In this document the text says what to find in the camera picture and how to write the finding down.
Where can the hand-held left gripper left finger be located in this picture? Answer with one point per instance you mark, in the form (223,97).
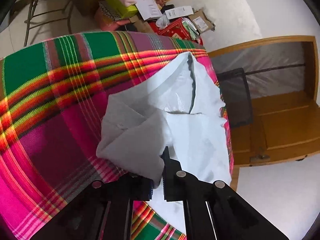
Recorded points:
(142,190)

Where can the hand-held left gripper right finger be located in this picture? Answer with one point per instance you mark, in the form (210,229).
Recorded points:
(170,180)

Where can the light blue shirt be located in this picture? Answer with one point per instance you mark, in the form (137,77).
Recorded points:
(195,130)

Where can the black mesh chair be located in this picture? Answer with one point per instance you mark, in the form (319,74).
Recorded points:
(236,97)

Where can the pink green plaid blanket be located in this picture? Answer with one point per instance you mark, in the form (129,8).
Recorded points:
(62,105)

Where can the wooden door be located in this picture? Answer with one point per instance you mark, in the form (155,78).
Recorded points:
(282,125)

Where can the red box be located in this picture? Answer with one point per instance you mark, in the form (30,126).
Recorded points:
(177,30)

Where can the grey plastic door curtain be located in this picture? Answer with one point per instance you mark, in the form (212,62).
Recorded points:
(262,60)

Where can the small cardboard box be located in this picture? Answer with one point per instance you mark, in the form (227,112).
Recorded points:
(201,21)

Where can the white carton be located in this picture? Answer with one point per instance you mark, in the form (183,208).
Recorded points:
(178,12)

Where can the pink bag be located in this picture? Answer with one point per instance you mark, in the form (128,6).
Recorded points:
(105,23)

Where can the white open box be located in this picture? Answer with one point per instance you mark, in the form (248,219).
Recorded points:
(147,6)

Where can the checkered box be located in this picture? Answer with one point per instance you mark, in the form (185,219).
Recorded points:
(108,11)

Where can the green box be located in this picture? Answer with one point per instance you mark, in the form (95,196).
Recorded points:
(120,3)

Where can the large brown carton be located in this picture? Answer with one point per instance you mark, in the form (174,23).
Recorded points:
(87,0)

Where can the wooden door frame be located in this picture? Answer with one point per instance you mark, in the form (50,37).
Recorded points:
(262,41)

